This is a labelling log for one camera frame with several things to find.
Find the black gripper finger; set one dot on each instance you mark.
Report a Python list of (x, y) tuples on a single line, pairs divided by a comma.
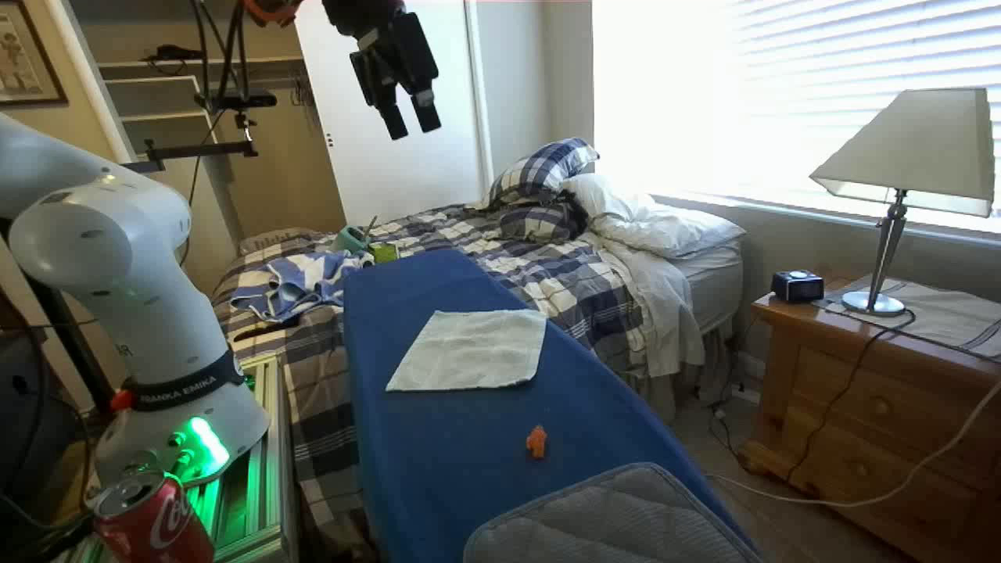
[(426, 112), (392, 117)]

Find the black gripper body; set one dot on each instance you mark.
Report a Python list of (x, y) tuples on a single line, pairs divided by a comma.
[(389, 43)]

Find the white cloth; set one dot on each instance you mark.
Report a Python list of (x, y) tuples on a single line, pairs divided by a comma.
[(471, 349)]

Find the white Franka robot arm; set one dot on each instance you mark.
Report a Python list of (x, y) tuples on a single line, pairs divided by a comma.
[(104, 238)]

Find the white door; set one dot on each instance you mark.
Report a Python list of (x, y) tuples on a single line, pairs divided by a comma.
[(419, 167)]

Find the blue plaid pillow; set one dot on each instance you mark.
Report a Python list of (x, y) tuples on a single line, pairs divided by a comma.
[(549, 167)]

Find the green object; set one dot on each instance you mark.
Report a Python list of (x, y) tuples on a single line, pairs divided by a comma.
[(380, 252)]

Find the blue and white garment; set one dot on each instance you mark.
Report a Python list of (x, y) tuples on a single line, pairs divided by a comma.
[(293, 283)]

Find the wooden closet shelf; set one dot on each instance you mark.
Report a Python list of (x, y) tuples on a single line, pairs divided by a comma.
[(158, 98)]

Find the white pillow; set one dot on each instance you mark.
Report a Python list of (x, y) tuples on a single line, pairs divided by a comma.
[(658, 222)]

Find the white bed sheet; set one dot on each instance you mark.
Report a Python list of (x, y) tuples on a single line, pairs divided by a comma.
[(669, 303)]

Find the white bed mattress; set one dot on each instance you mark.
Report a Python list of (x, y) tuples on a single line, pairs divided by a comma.
[(715, 287)]

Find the small orange object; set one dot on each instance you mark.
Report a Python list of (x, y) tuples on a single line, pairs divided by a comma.
[(536, 443)]

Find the blue ironing board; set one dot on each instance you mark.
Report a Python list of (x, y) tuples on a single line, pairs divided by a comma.
[(449, 469)]

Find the framed drawing picture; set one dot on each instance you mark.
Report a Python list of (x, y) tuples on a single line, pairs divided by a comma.
[(19, 51)]

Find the white window blinds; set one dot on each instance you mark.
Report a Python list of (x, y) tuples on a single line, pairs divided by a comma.
[(835, 96)]

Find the black alarm clock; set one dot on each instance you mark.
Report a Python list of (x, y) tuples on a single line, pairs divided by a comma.
[(798, 287)]

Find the grey quilted pad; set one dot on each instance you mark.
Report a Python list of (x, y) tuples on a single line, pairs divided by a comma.
[(616, 522)]

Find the red soda can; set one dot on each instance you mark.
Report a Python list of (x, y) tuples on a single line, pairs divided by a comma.
[(153, 528)]

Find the table lamp with beige shade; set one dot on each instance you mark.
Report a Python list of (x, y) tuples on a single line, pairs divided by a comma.
[(918, 142)]

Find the wooden nightstand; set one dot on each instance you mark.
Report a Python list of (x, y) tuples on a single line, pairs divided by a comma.
[(888, 418)]

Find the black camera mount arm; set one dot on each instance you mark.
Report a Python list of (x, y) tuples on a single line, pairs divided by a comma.
[(198, 148)]

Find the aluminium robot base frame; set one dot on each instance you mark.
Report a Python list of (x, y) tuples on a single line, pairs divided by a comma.
[(262, 490)]

